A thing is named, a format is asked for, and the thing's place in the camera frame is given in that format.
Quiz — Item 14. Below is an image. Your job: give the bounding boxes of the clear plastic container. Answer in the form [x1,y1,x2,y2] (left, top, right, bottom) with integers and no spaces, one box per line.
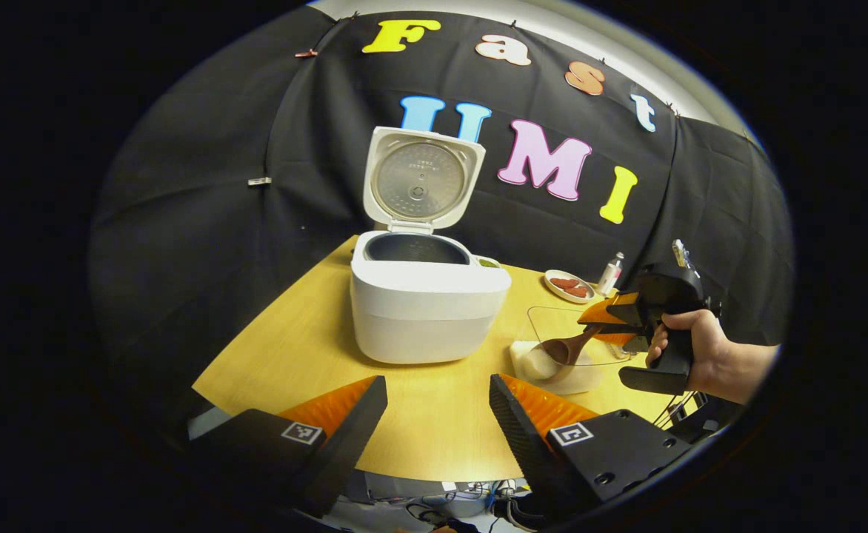
[510,305,631,395]

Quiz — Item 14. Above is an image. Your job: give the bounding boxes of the white rice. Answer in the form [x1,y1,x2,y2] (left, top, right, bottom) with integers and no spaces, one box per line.
[512,341,601,395]

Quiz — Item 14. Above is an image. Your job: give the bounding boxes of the clear bottle with pink label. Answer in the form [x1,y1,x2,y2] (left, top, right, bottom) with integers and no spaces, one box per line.
[597,252,625,297]

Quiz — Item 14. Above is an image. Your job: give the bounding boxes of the black backdrop cloth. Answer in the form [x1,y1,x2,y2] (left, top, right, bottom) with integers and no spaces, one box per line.
[90,7,794,415]

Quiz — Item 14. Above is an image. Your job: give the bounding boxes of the tangled black cables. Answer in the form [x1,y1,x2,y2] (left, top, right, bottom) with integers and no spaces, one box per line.
[364,480,546,532]

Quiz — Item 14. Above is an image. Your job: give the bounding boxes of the white rice cooker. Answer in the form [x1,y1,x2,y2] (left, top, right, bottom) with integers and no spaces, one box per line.
[350,126,513,365]

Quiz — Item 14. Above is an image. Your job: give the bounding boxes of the white round plate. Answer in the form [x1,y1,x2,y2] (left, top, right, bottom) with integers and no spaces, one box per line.
[544,269,596,304]

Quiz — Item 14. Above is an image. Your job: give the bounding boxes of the brown wooden spoon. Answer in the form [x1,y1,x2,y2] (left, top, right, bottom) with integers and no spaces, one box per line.
[540,326,605,366]

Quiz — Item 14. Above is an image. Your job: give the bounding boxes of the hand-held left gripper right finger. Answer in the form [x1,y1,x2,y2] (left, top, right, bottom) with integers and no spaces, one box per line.
[489,373,694,519]

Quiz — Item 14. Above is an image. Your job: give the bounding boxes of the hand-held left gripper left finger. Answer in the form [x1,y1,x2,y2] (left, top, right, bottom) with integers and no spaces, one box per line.
[186,375,389,519]

